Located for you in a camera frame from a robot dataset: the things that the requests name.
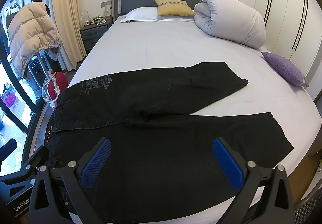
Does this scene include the black denim pants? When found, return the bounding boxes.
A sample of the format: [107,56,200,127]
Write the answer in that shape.
[45,62,293,223]

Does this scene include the large glass window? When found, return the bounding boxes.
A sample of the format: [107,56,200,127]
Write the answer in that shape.
[1,0,44,176]

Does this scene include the purple cushion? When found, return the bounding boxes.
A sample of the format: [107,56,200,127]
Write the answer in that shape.
[262,52,309,87]

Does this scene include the black mesh chair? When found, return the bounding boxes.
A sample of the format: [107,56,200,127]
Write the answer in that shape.
[25,51,61,92]

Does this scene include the white bed mattress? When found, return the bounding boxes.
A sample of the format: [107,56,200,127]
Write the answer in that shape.
[69,18,321,223]

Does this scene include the dark grey nightstand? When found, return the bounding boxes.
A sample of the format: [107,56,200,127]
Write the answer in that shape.
[80,19,113,54]

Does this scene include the rolled white duvet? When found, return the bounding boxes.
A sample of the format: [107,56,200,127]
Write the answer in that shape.
[194,0,266,49]

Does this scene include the clutter on nightstand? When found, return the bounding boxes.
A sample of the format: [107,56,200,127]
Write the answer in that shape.
[81,10,106,27]

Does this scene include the beige puffer jacket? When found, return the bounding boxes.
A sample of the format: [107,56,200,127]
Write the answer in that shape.
[8,2,62,78]

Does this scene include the white pillow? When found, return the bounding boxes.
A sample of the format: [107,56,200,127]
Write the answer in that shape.
[120,7,195,23]

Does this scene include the mustard yellow cushion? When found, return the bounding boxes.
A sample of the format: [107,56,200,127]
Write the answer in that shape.
[155,0,195,17]

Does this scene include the cream curtain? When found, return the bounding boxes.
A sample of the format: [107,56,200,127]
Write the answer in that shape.
[51,0,86,71]

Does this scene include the red bag with rope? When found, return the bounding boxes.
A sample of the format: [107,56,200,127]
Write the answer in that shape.
[41,70,68,110]

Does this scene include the white wardrobe with black handles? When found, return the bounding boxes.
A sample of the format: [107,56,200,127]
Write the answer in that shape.
[253,0,322,99]

